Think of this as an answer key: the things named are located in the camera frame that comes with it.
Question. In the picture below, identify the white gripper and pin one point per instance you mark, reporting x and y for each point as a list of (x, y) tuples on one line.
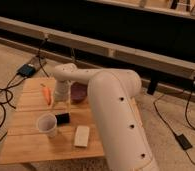
[(61, 94)]

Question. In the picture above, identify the black eraser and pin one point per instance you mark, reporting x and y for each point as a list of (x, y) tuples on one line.
[(63, 118)]

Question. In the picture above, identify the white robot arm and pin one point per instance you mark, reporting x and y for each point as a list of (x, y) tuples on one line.
[(110, 93)]

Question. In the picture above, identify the orange carrot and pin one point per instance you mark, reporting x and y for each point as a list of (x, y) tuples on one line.
[(47, 94)]

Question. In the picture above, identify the dark purple bowl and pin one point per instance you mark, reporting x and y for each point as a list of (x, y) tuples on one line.
[(78, 92)]

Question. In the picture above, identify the white plastic cup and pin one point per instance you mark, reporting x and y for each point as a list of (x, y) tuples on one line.
[(47, 124)]

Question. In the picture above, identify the wooden table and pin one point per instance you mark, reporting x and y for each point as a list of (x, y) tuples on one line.
[(25, 144)]

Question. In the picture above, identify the white sponge block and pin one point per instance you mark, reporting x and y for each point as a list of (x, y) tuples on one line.
[(81, 136)]

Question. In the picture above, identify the black power adapter box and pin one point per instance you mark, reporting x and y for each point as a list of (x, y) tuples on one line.
[(26, 71)]

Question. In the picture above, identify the black power brick right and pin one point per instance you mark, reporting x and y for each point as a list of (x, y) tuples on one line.
[(183, 142)]

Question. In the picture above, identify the white baseboard rail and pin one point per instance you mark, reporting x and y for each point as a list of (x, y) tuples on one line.
[(158, 68)]

